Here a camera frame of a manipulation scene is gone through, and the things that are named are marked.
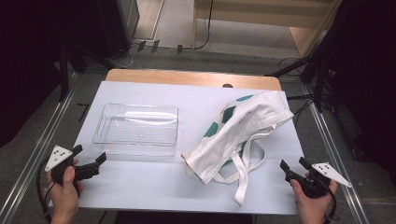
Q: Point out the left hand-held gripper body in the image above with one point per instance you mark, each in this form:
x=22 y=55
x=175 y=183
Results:
x=57 y=157

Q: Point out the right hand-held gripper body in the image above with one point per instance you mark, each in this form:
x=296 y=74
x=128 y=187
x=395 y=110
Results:
x=311 y=185

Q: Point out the white tote bag green dots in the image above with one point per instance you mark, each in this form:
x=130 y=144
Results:
x=249 y=124

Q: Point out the person's right hand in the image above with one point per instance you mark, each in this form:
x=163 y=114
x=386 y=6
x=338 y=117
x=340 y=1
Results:
x=313 y=208

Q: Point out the person's left hand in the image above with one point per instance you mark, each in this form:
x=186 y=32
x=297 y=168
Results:
x=63 y=199

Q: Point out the white table mat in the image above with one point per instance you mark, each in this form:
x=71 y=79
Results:
x=140 y=186

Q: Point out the clear plastic container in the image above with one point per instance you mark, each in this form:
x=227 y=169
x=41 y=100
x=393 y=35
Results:
x=137 y=130

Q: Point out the black metal stand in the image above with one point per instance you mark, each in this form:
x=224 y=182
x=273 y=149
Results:
x=288 y=69
x=63 y=74

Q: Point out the dark curtain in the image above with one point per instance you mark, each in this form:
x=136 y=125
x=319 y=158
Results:
x=31 y=62
x=367 y=77

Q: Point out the dark round table grommet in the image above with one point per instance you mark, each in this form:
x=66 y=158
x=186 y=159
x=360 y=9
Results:
x=227 y=85

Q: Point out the dark cabinet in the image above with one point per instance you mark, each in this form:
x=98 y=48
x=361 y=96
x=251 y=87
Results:
x=120 y=28

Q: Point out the wooden table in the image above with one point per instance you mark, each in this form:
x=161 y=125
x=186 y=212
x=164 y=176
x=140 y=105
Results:
x=186 y=77

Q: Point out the aluminium floor rail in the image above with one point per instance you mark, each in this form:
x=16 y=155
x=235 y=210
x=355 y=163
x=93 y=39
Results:
x=334 y=155
x=39 y=154

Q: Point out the light wooden furniture frame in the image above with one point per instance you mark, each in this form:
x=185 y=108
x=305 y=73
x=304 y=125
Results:
x=264 y=15

